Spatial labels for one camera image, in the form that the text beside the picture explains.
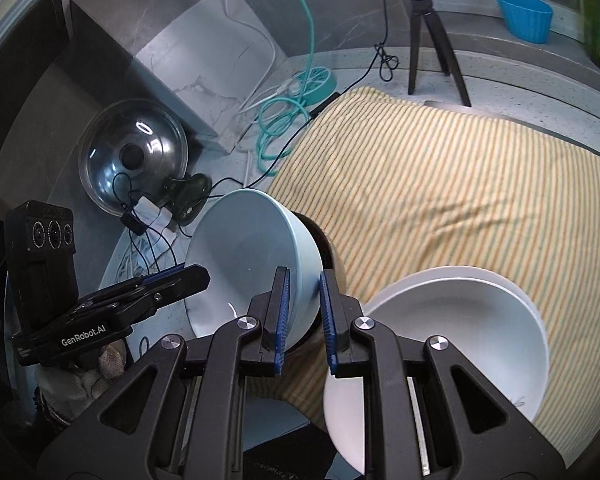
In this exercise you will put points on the black tripod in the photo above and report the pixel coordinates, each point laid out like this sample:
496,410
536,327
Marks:
422,35

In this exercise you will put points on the person's left hand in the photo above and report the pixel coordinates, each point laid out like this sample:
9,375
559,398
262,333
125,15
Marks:
107,362

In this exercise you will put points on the white plate with leaf print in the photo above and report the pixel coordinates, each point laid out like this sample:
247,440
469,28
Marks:
445,350

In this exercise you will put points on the black suction mount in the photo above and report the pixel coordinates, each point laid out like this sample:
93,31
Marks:
190,195

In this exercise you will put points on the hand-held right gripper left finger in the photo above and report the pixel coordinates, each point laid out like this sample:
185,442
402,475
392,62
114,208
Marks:
280,322

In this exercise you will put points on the light blue bowl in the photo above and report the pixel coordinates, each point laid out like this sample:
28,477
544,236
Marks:
250,255

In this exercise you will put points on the yellow striped cloth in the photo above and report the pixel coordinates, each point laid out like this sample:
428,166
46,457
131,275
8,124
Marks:
430,185

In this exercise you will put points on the white charger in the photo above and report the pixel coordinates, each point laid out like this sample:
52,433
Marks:
150,212

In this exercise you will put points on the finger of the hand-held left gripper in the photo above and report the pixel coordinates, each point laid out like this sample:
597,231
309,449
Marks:
180,282

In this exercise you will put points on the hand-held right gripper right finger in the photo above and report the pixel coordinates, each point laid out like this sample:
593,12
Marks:
328,330

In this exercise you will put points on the steel pot lid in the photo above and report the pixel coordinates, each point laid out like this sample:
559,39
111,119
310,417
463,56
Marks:
130,160

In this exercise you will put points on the blue plastic basket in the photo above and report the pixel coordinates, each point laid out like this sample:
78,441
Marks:
525,17

